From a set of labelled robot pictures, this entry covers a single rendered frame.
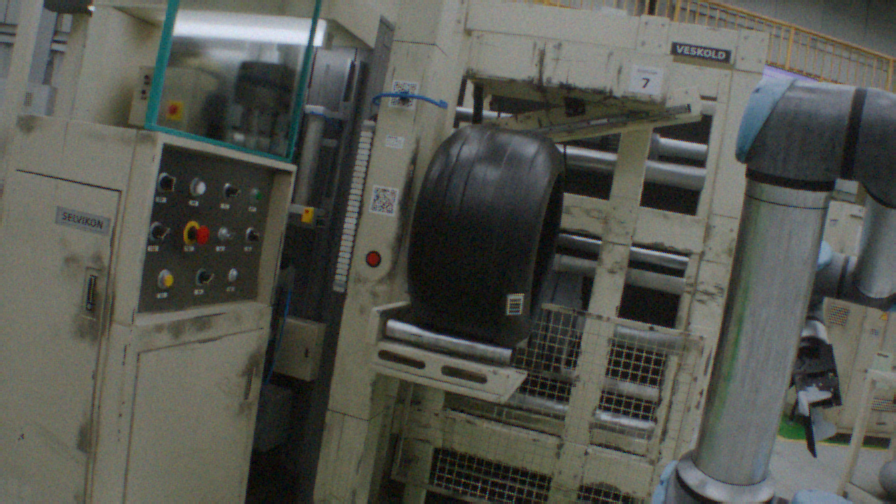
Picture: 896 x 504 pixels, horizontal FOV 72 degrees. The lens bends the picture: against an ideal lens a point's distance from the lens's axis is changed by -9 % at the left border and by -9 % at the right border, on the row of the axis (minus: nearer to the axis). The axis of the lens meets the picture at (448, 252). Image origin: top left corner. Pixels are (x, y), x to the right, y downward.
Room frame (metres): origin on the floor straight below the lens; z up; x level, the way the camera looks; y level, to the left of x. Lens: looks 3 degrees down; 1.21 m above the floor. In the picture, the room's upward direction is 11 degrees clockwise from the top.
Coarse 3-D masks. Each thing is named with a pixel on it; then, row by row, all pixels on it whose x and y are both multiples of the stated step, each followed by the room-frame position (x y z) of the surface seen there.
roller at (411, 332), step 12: (396, 324) 1.71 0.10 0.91; (408, 324) 1.71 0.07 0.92; (396, 336) 1.71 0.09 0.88; (408, 336) 1.70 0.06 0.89; (420, 336) 1.69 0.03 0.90; (432, 336) 1.68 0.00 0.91; (444, 336) 1.68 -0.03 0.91; (456, 336) 1.68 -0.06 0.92; (444, 348) 1.68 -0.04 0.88; (456, 348) 1.67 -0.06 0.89; (468, 348) 1.66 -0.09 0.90; (480, 348) 1.65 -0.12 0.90; (492, 348) 1.64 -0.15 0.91; (504, 348) 1.64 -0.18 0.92; (516, 348) 1.66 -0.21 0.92; (492, 360) 1.65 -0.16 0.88; (504, 360) 1.64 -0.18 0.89
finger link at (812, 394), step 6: (810, 390) 1.15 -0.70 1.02; (816, 390) 1.14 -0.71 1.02; (798, 396) 1.13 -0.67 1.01; (804, 396) 1.12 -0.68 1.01; (810, 396) 1.13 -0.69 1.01; (816, 396) 1.12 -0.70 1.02; (822, 396) 1.11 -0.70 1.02; (828, 396) 1.11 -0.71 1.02; (804, 402) 1.11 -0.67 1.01; (810, 402) 1.11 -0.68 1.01; (804, 408) 1.10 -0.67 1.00; (804, 414) 1.10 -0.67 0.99
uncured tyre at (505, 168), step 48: (480, 144) 1.64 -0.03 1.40; (528, 144) 1.64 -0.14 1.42; (432, 192) 1.58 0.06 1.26; (480, 192) 1.55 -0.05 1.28; (528, 192) 1.55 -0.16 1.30; (432, 240) 1.56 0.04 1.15; (480, 240) 1.53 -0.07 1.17; (528, 240) 1.54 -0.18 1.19; (432, 288) 1.60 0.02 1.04; (480, 288) 1.55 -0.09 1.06; (528, 288) 1.59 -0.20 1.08; (480, 336) 1.66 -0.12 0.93; (528, 336) 1.81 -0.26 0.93
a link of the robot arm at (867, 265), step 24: (888, 96) 0.74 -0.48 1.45; (864, 120) 0.73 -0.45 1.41; (888, 120) 0.72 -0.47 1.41; (864, 144) 0.73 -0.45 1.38; (888, 144) 0.72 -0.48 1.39; (864, 168) 0.74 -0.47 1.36; (888, 168) 0.73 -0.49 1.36; (888, 192) 0.76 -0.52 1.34; (864, 216) 0.94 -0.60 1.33; (888, 216) 0.85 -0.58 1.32; (864, 240) 0.99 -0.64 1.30; (888, 240) 0.91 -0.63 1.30; (864, 264) 1.05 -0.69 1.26; (888, 264) 0.99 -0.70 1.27; (840, 288) 1.20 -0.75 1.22; (864, 288) 1.14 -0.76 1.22; (888, 288) 1.10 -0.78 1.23
